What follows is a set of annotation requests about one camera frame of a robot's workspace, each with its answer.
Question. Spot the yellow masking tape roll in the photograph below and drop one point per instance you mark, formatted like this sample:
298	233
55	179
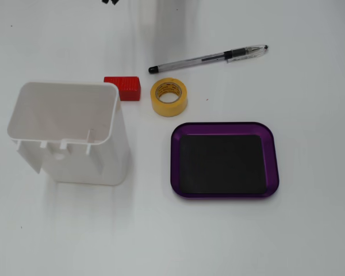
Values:
169	110

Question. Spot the white plastic box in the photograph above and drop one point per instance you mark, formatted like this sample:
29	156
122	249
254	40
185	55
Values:
74	166

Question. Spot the purple tray with black pad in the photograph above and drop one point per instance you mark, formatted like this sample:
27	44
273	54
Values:
221	164

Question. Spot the red ribbed block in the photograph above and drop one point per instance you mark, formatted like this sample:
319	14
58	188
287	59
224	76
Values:
129	89

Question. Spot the clear black ballpoint pen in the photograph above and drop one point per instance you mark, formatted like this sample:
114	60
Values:
189	61

